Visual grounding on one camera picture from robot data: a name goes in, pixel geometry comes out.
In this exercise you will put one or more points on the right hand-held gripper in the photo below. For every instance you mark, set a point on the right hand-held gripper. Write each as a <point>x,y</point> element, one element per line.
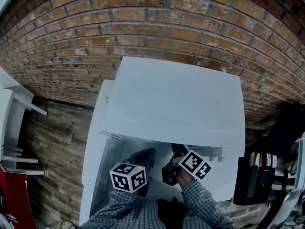
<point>194,164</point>

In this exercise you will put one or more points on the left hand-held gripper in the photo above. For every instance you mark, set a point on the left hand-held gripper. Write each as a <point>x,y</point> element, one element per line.
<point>127,176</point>

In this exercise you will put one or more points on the person's left forearm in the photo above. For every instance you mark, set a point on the person's left forearm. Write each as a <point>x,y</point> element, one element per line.
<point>128,211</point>

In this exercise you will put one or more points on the person's right forearm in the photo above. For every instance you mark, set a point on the person's right forearm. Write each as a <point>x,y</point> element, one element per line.
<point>202,204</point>

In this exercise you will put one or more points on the white cabinet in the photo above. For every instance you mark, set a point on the white cabinet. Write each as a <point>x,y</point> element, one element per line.
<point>214,187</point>

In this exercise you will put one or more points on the black storage organizer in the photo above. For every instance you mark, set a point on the black storage organizer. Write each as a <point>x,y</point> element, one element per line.
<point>255,182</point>

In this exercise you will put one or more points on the red panel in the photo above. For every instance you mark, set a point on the red panel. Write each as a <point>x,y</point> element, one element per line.
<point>14,199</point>

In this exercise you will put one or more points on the white shelf unit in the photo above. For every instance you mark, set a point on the white shelf unit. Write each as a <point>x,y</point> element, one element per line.
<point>9,118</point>

